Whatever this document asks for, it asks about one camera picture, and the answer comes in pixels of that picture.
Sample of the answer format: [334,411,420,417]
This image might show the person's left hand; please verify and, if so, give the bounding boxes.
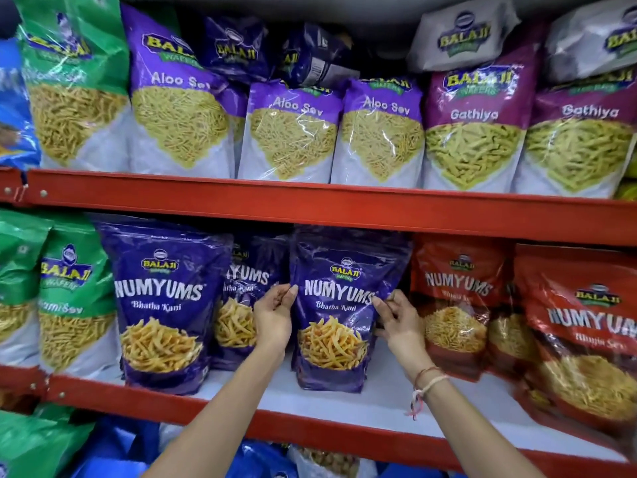
[253,283,299,352]

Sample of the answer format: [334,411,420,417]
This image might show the person's right hand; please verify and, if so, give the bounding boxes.
[372,289,435,374]

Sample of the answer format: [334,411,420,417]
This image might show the dark purple snack packet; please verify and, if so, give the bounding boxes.
[289,226,412,394]
[200,15,273,86]
[211,233,292,372]
[94,215,233,397]
[277,22,360,91]

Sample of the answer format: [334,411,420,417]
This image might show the person's left forearm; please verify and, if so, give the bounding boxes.
[142,342,291,478]

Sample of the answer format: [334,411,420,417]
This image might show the person's right forearm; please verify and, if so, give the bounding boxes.
[409,364,548,478]

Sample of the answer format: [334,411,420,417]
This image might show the red snack packet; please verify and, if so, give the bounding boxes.
[487,281,540,380]
[410,233,509,382]
[512,243,637,451]

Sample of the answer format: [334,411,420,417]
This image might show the red metal shelf beam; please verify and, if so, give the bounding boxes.
[0,166,637,247]
[0,365,637,478]

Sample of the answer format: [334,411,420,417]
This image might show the clear snack packet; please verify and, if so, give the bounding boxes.
[287,444,378,478]

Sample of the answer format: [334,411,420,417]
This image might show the light purple snack packet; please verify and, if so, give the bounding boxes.
[120,2,236,179]
[237,78,345,184]
[217,83,249,167]
[330,76,426,189]

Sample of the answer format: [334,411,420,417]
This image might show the blue snack packet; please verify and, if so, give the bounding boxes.
[0,39,41,171]
[69,417,161,478]
[225,439,300,478]

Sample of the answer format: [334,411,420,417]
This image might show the green snack packet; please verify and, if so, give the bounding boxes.
[12,0,132,173]
[0,402,96,478]
[38,218,123,380]
[0,209,52,369]

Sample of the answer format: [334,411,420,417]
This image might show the magenta snack packet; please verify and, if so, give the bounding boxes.
[422,42,544,193]
[514,68,637,200]

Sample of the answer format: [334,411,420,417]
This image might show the yellow-green snack packet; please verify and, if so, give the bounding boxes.
[615,146,637,202]

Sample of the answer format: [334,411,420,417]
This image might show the grey snack packet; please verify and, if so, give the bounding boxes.
[406,0,522,73]
[544,0,637,84]

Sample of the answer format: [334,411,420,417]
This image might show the red and white thread bracelet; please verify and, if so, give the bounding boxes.
[405,365,452,422]

